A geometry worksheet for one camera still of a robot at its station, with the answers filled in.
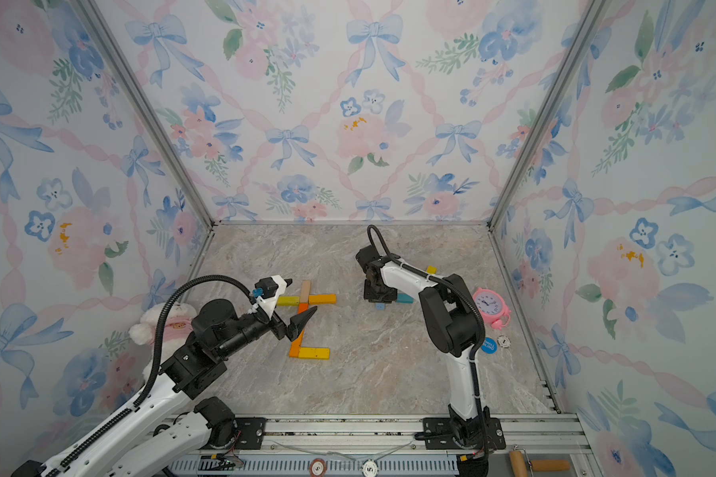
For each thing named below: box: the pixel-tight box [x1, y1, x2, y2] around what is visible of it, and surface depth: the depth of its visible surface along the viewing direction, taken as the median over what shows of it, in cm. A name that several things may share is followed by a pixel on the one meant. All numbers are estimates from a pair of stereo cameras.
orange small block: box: [289, 330, 305, 358], surface depth 89 cm
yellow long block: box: [298, 346, 332, 361], surface depth 88 cm
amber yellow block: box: [308, 294, 338, 306], surface depth 100 cm
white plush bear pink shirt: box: [128, 302, 196, 360], surface depth 84 cm
